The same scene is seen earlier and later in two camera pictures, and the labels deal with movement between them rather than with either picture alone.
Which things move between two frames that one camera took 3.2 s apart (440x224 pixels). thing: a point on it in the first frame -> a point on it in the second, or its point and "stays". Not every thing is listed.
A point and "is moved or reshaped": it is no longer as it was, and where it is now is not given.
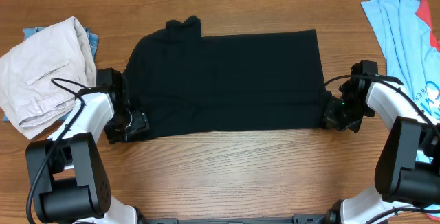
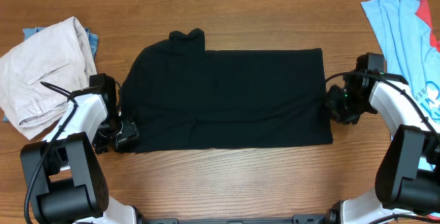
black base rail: (297, 219) stays
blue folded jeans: (29, 33) stays
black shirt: (183, 83) is moved or reshaped
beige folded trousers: (27, 94) stays
